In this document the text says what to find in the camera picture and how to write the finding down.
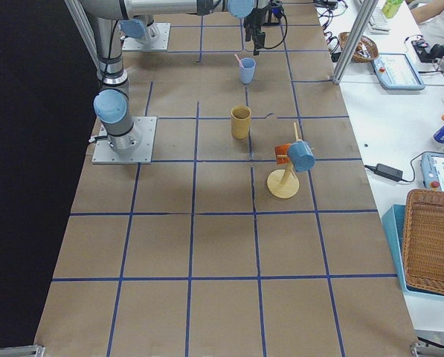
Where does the green bottle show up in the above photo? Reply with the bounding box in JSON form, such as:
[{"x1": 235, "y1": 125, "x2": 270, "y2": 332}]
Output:
[{"x1": 382, "y1": 0, "x2": 403, "y2": 19}]

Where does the blue plastic bin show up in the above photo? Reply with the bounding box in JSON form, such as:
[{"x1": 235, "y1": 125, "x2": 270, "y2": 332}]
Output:
[{"x1": 382, "y1": 205, "x2": 444, "y2": 301}]

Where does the large wicker tray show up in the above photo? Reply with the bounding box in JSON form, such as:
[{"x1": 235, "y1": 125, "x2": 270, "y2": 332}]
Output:
[{"x1": 402, "y1": 189, "x2": 444, "y2": 295}]

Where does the aluminium frame post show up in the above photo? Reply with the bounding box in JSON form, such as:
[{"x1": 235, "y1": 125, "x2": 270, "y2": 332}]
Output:
[{"x1": 332, "y1": 0, "x2": 378, "y2": 85}]

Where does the blue plastic cup on rack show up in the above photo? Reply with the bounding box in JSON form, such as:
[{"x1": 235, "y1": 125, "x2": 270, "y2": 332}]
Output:
[{"x1": 287, "y1": 141, "x2": 315, "y2": 172}]

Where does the brown wicker basket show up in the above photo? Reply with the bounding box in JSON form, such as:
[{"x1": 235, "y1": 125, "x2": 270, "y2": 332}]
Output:
[{"x1": 338, "y1": 32, "x2": 379, "y2": 63}]

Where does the wooden cup rack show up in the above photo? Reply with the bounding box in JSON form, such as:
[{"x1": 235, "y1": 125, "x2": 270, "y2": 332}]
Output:
[{"x1": 267, "y1": 122, "x2": 303, "y2": 199}]

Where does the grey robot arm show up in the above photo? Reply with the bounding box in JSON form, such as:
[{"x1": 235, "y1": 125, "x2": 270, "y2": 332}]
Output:
[
  {"x1": 80, "y1": 1, "x2": 286, "y2": 59},
  {"x1": 90, "y1": 16, "x2": 138, "y2": 152}
]

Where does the light blue plastic cup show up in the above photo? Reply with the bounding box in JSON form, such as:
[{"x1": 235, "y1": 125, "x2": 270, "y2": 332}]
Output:
[{"x1": 239, "y1": 57, "x2": 256, "y2": 84}]

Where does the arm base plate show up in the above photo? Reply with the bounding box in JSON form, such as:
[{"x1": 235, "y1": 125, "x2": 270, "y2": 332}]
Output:
[
  {"x1": 120, "y1": 20, "x2": 170, "y2": 52},
  {"x1": 91, "y1": 117, "x2": 158, "y2": 164}
]

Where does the black power adapter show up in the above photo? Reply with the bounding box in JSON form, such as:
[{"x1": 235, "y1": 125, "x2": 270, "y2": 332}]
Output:
[{"x1": 364, "y1": 164, "x2": 403, "y2": 182}]

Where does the orange plastic cup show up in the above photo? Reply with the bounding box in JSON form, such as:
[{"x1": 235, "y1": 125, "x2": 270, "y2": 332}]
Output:
[{"x1": 274, "y1": 144, "x2": 291, "y2": 165}]

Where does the teach pendant tablet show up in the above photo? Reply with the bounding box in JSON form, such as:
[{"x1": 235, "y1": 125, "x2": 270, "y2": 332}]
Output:
[{"x1": 371, "y1": 54, "x2": 425, "y2": 91}]

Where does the tan bamboo cup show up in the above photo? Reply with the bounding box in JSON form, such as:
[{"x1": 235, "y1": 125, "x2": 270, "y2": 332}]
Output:
[{"x1": 231, "y1": 106, "x2": 251, "y2": 139}]

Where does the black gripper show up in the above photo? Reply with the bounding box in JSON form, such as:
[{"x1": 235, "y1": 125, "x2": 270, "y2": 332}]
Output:
[{"x1": 243, "y1": 14, "x2": 266, "y2": 54}]

